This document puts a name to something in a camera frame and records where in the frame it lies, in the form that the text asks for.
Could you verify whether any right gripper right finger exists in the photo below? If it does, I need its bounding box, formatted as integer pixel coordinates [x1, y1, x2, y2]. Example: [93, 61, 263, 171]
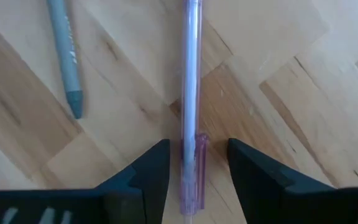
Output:
[227, 138, 358, 224]

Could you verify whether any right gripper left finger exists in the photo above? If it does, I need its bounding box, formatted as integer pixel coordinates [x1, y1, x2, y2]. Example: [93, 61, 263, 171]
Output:
[0, 139, 170, 224]

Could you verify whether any blue grey crayon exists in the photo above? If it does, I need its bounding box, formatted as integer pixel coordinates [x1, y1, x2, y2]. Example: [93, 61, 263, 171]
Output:
[46, 0, 85, 120]

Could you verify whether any clear purple pen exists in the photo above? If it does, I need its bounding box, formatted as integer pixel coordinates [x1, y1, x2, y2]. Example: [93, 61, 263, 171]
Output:
[178, 0, 209, 224]

